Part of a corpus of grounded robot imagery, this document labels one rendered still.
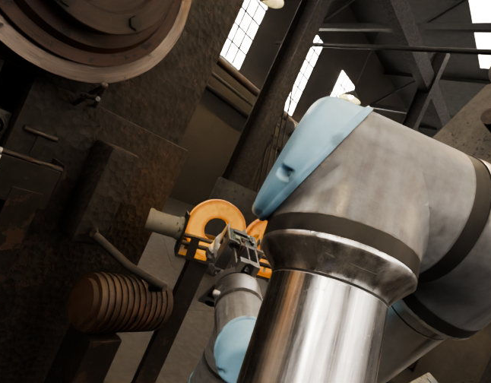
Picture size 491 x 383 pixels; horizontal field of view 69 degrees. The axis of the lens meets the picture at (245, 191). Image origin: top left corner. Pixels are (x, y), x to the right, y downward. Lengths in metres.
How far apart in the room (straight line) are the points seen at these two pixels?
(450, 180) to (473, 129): 2.92
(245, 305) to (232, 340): 0.06
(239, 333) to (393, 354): 0.18
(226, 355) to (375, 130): 0.33
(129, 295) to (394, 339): 0.60
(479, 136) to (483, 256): 2.87
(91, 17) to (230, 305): 0.54
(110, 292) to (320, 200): 0.65
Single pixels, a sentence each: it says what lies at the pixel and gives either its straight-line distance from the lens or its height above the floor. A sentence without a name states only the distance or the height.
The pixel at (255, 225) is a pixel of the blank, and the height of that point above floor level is 0.76.
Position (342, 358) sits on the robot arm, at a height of 0.76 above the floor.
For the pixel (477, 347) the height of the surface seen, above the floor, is 0.55.
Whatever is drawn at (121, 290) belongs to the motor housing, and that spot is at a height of 0.52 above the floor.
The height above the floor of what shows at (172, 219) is 0.69.
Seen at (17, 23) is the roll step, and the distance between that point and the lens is 0.77.
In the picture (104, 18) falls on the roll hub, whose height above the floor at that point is 1.01.
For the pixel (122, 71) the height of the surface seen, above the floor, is 0.96.
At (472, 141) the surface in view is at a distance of 3.16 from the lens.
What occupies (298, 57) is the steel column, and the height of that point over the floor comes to 2.87.
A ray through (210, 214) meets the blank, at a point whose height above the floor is 0.74.
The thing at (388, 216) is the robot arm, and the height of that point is 0.85.
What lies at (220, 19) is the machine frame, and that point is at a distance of 1.20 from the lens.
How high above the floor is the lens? 0.82
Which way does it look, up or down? level
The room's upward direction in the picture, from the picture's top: 24 degrees clockwise
